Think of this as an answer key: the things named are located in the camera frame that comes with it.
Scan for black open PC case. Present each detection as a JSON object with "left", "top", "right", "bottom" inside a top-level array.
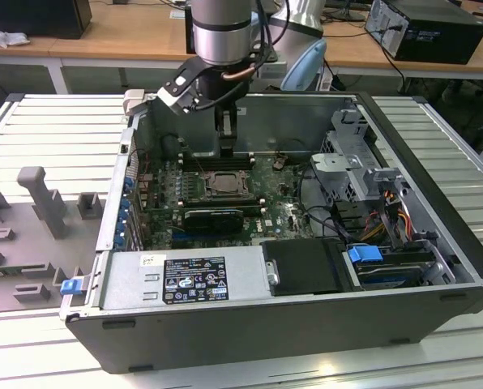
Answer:
[{"left": 58, "top": 89, "right": 483, "bottom": 374}]

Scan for black desktop computer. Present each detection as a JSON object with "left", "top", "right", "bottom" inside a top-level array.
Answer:
[{"left": 365, "top": 0, "right": 483, "bottom": 66}]

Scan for black cable loop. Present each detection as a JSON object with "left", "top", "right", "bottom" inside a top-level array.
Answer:
[{"left": 297, "top": 161, "right": 350, "bottom": 242}]

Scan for black RAM slot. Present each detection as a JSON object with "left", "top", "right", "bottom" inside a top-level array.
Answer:
[
  {"left": 180, "top": 152, "right": 255, "bottom": 160},
  {"left": 178, "top": 160, "right": 255, "bottom": 171},
  {"left": 176, "top": 195, "right": 261, "bottom": 205}
]

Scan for blue plastic case latch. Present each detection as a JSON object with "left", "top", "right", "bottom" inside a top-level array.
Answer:
[{"left": 61, "top": 278, "right": 83, "bottom": 297}]

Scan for blue disk carrier handle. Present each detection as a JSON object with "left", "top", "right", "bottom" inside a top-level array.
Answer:
[{"left": 346, "top": 244, "right": 383, "bottom": 269}]

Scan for silver square CPU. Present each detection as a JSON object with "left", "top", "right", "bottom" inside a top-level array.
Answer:
[{"left": 212, "top": 173, "right": 243, "bottom": 192}]

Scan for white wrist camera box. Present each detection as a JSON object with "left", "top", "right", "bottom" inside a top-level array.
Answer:
[{"left": 156, "top": 75, "right": 199, "bottom": 118}]

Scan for pale blue teach pendant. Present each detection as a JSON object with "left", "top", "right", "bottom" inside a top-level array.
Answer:
[{"left": 280, "top": 38, "right": 328, "bottom": 93}]

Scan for CPU socket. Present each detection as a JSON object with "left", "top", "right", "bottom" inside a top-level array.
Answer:
[{"left": 199, "top": 169, "right": 254, "bottom": 200}]

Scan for black power cable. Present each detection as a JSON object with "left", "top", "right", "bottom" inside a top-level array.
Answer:
[{"left": 381, "top": 40, "right": 408, "bottom": 95}]

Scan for metal socket cover frame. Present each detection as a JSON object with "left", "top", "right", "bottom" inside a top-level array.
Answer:
[{"left": 203, "top": 169, "right": 253, "bottom": 199}]

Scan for black box on desk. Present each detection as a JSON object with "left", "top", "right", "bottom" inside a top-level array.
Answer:
[{"left": 0, "top": 0, "right": 93, "bottom": 41}]

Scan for blue expansion card clips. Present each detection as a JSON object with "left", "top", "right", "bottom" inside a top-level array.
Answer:
[{"left": 117, "top": 173, "right": 134, "bottom": 249}]

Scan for grey case hinge latch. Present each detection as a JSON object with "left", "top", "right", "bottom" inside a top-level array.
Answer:
[{"left": 122, "top": 89, "right": 148, "bottom": 119}]

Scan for grey power supply unit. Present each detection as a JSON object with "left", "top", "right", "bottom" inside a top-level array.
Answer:
[{"left": 99, "top": 250, "right": 269, "bottom": 311}]

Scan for green motherboard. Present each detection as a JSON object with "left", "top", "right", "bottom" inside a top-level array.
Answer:
[{"left": 138, "top": 152, "right": 319, "bottom": 250}]

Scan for grey metal drive cage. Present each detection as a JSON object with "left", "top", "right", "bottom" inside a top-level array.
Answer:
[{"left": 309, "top": 108, "right": 391, "bottom": 203}]

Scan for hard disk in bay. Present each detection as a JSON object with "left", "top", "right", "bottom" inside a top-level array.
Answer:
[{"left": 357, "top": 259, "right": 427, "bottom": 291}]

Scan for wooden desk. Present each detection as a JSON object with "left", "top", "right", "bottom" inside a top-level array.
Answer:
[{"left": 0, "top": 0, "right": 483, "bottom": 82}]

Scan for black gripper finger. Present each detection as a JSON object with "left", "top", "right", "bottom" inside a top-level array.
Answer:
[{"left": 215, "top": 105, "right": 238, "bottom": 159}]

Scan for black plastic shroud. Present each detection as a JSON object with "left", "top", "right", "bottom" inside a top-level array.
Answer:
[{"left": 261, "top": 238, "right": 348, "bottom": 296}]

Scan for orange yellow wire bundle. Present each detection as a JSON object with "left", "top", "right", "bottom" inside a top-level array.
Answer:
[{"left": 362, "top": 193, "right": 413, "bottom": 242}]

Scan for grey parts rack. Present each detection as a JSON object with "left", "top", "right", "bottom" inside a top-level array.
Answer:
[{"left": 0, "top": 165, "right": 108, "bottom": 314}]

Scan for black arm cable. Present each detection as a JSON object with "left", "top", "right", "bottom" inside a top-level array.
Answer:
[{"left": 247, "top": 0, "right": 285, "bottom": 80}]

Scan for black graphics card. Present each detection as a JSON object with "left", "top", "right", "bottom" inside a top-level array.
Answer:
[{"left": 183, "top": 208, "right": 245, "bottom": 235}]

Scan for crumpled white paper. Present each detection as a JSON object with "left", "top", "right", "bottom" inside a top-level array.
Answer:
[{"left": 0, "top": 22, "right": 31, "bottom": 50}]

